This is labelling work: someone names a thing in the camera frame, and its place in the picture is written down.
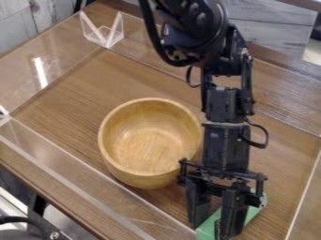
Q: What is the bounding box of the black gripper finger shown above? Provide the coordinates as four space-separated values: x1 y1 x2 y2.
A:
186 179 223 228
215 181 266 240

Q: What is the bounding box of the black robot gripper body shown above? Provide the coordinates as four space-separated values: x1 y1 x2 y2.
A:
178 123 269 185

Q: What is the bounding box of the green rectangular block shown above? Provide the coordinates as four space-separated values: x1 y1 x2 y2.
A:
195 194 267 240

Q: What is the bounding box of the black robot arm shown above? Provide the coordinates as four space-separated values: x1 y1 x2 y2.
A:
138 0 267 240

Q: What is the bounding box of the brown wooden bowl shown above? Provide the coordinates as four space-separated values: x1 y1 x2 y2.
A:
98 97 202 189

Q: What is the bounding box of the black cable loop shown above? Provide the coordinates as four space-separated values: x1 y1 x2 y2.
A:
238 118 270 150

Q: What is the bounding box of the black table leg bracket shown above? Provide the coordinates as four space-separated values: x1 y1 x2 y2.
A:
28 194 72 240

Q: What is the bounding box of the clear acrylic front wall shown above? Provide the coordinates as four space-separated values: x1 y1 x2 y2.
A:
0 106 197 240

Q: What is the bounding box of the clear acrylic corner bracket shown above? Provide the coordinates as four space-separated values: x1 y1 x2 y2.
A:
79 11 124 49

